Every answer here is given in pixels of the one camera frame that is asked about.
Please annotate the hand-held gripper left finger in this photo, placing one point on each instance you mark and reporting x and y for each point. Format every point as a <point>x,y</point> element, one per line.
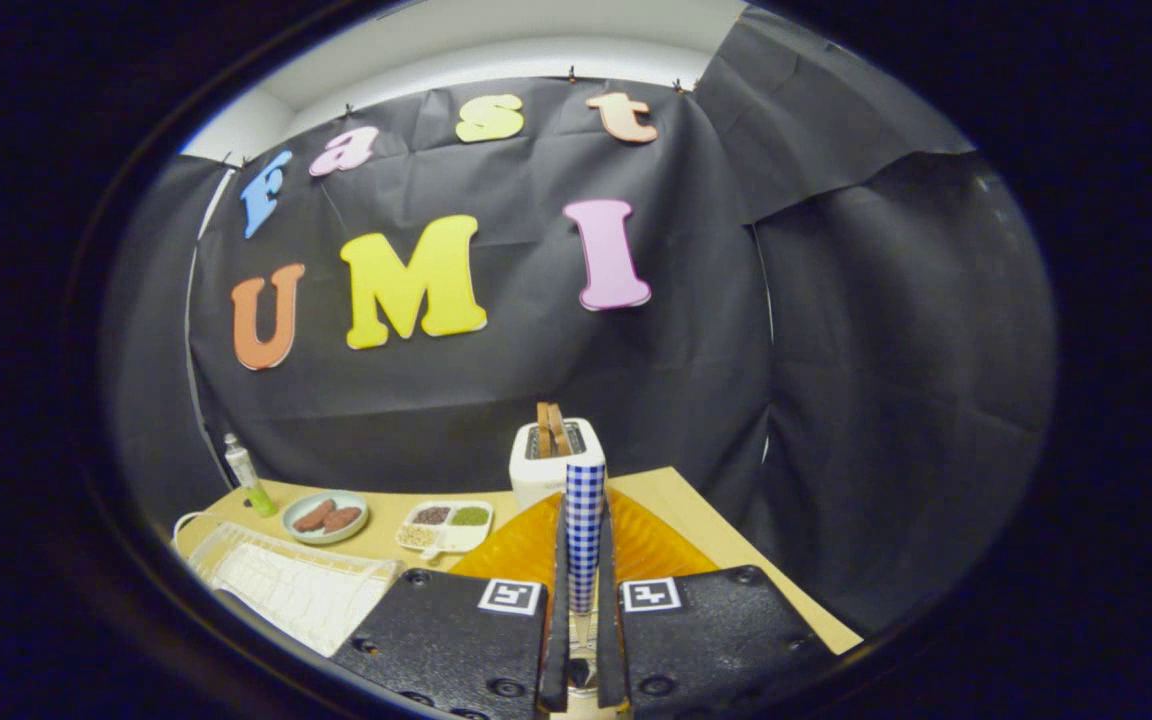
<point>558,640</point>

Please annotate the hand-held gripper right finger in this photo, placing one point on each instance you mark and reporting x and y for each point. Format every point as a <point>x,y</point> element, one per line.
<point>608,640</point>

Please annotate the light blue plate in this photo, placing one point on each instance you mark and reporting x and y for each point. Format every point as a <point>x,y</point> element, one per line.
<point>328,539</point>

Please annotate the white divided tray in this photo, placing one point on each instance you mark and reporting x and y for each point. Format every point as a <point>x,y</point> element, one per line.
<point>456,541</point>

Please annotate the green beans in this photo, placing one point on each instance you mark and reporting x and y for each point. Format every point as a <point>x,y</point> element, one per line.
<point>470,516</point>

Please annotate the white toaster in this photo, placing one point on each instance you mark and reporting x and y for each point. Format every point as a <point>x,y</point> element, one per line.
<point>536,480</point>

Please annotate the beige beans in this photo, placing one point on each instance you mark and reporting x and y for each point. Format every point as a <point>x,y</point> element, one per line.
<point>417,536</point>

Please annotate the dark brown beans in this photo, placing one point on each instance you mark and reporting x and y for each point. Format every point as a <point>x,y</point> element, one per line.
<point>432,515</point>

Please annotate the brown bread slice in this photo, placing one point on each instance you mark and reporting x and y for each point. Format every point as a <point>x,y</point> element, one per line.
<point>560,430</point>
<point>543,430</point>

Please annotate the brown meat piece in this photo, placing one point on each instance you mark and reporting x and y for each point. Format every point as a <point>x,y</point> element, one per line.
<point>344,519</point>
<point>314,516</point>

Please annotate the green and white bottle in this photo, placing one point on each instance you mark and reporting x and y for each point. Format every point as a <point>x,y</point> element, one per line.
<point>248,480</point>

